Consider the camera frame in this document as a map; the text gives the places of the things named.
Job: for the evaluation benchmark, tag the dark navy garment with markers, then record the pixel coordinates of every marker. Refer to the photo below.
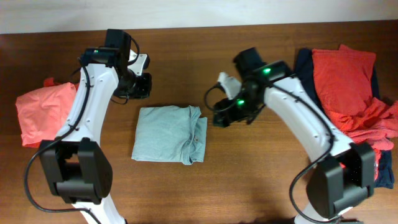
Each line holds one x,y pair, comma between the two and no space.
303,68

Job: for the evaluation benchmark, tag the grey t-shirt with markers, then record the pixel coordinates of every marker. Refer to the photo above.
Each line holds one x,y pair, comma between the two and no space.
170,134

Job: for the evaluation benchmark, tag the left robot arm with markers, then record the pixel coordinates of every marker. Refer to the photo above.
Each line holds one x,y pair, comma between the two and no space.
75,167

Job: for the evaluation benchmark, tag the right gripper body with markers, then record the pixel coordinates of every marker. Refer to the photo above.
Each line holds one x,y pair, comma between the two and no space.
247,108

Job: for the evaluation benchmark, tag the folded salmon pink shirt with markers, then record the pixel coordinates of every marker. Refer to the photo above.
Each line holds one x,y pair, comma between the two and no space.
42,112

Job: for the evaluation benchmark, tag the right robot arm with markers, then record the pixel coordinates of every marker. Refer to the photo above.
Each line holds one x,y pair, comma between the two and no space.
340,174

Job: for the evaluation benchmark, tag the red printed t-shirt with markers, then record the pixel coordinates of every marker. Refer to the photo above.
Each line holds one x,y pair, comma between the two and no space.
342,81

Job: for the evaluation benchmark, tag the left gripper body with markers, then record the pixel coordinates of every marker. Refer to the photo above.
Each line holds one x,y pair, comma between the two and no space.
135,86

